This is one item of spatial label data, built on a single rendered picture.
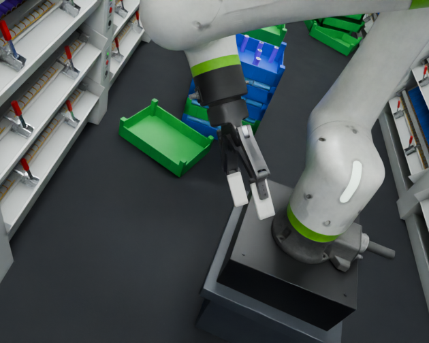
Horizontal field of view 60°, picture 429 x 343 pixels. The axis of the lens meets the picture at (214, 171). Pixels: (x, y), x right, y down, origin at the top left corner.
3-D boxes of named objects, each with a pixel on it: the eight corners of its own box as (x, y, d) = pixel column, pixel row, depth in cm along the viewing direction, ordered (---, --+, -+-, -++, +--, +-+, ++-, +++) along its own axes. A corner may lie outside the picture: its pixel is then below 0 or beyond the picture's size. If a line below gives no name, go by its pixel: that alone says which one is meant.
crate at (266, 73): (278, 60, 148) (287, 42, 142) (276, 88, 134) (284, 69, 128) (206, 36, 146) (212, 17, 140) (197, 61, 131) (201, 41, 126)
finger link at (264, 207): (264, 176, 66) (265, 177, 65) (274, 214, 67) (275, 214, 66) (248, 182, 65) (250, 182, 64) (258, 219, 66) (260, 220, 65)
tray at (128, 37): (148, 25, 185) (161, 2, 177) (104, 90, 143) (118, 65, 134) (112, -2, 179) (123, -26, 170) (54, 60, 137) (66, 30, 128)
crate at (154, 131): (209, 151, 150) (214, 137, 144) (179, 177, 136) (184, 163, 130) (152, 113, 156) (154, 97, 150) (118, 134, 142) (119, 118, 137)
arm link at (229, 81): (252, 59, 65) (235, 69, 74) (189, 74, 63) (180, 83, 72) (261, 93, 66) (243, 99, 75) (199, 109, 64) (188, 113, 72)
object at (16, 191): (94, 105, 136) (109, 79, 127) (3, 241, 94) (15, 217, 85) (42, 73, 130) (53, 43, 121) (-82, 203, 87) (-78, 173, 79)
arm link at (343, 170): (342, 196, 85) (385, 132, 72) (345, 252, 73) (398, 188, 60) (287, 179, 85) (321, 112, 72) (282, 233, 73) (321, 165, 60)
